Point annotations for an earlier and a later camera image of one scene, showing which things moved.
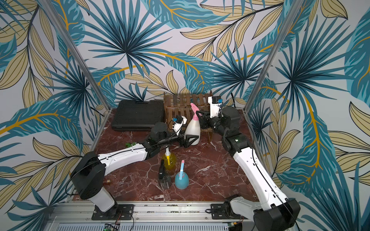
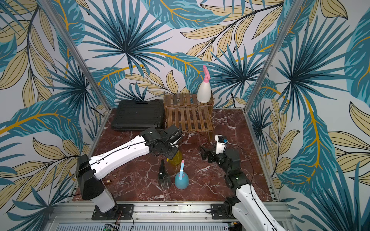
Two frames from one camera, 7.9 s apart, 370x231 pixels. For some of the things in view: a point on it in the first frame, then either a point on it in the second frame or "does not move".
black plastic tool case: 131,115 does not move
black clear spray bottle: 165,181 does not move
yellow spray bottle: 170,160 to 177,159
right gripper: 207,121 to 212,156
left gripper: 186,143 to 171,155
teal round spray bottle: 181,178 does not move
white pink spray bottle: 194,127 to 204,94
